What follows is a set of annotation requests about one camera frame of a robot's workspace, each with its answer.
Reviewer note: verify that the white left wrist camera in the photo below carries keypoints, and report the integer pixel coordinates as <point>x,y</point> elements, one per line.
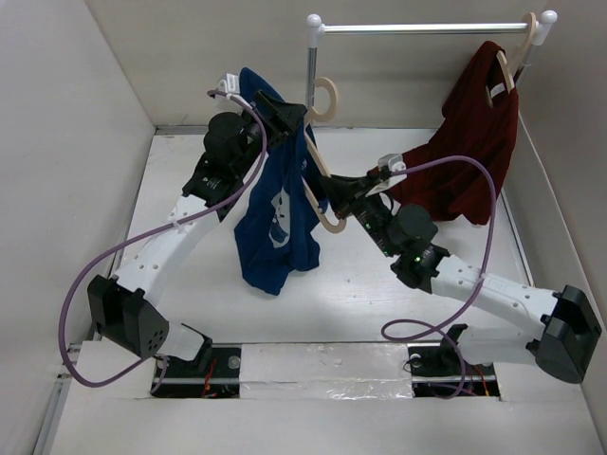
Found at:
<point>228,86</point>

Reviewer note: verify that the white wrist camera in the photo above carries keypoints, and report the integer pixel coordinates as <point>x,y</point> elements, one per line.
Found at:
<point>228,86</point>
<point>388,166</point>

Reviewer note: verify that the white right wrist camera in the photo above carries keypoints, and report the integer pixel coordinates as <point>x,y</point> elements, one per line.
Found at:
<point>388,166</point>

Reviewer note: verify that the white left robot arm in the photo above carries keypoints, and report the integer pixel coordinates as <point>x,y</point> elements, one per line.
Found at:
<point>123,307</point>

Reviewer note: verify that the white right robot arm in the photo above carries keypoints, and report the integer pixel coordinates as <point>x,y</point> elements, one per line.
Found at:
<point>557,331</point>

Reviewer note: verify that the wooden hanger with shirt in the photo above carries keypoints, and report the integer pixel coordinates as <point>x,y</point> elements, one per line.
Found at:
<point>508,66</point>

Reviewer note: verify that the white clothes rack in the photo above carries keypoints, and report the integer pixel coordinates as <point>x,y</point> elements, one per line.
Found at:
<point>322,96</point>

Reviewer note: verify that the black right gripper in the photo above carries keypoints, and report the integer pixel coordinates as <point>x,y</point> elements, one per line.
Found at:
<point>345,192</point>

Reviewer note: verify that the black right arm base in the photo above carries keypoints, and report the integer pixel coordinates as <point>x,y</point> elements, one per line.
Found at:
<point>436,372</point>

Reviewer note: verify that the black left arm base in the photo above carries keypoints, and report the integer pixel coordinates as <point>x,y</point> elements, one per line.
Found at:
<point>220,379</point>

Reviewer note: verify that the dark red t-shirt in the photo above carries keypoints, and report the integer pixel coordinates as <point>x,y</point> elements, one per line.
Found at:
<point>480,121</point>

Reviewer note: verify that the blue printed t-shirt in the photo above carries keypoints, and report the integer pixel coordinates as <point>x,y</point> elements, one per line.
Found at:
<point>274,237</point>

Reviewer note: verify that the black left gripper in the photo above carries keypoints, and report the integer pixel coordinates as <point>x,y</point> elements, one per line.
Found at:
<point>282,118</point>

